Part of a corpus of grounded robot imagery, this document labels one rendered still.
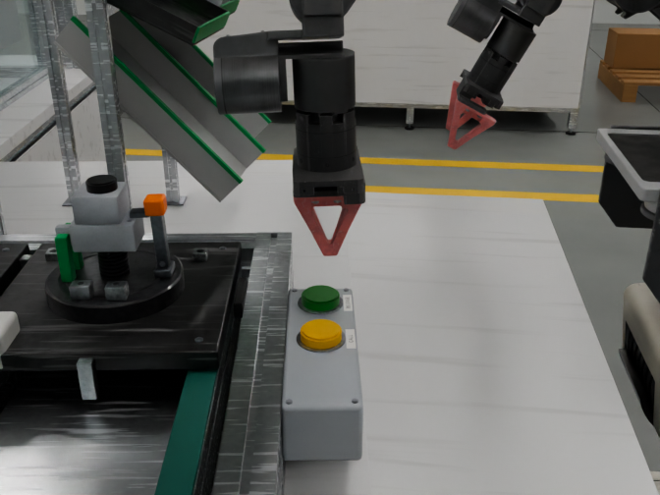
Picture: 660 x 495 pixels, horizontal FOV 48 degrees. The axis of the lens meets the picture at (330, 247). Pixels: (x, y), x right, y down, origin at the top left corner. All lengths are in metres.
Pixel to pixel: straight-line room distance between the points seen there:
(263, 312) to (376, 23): 3.94
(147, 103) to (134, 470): 0.48
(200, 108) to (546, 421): 0.62
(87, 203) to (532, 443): 0.50
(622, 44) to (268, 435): 5.74
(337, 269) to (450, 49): 3.67
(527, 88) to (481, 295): 3.78
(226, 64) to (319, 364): 0.28
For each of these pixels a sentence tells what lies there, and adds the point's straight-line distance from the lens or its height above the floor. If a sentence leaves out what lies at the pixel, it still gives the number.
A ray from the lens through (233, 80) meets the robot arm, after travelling 0.67.
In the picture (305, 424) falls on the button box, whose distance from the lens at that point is 0.65.
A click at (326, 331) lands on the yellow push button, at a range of 0.71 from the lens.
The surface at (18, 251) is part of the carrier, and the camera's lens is 0.94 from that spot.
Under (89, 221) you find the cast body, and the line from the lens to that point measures 0.77.
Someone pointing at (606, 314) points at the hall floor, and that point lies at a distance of 2.82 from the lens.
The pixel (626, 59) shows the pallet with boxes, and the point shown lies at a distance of 6.24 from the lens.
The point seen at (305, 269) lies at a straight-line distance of 1.07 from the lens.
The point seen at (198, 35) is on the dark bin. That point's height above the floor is 1.20.
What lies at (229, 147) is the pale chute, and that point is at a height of 1.02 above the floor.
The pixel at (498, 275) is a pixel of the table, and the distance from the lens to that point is 1.08.
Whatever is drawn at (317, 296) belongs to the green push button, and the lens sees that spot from 0.77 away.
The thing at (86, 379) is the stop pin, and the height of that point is 0.95.
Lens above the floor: 1.35
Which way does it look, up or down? 25 degrees down
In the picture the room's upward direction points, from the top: straight up
